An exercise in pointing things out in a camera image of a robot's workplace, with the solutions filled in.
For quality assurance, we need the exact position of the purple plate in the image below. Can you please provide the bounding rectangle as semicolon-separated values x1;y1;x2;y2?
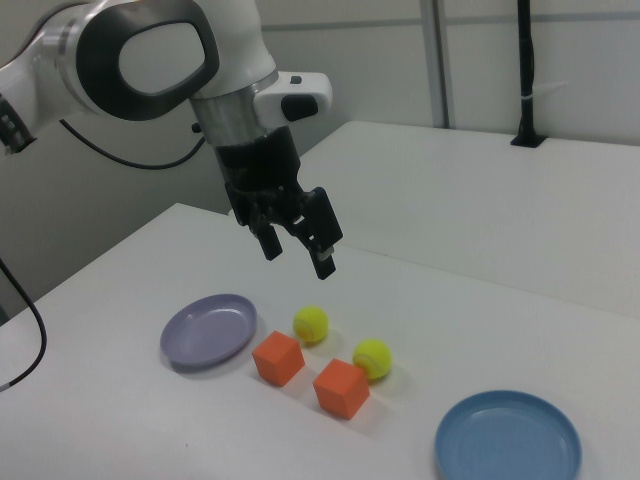
159;293;259;374

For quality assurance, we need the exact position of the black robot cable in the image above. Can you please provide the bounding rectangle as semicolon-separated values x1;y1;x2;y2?
0;117;207;394

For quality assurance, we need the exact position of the blue plate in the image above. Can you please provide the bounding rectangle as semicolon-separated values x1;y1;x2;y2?
434;389;584;480

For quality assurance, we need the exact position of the yellow tennis ball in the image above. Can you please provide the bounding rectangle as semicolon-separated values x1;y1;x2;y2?
292;305;330;345
352;338;392;382

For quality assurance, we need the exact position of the black camera stand pole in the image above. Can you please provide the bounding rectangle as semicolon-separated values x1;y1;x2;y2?
509;0;545;149

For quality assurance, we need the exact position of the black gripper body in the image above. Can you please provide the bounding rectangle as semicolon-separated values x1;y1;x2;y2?
213;127;307;227

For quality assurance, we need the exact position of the orange foam cube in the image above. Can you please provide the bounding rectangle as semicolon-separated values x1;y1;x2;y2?
312;357;372;420
251;330;306;388

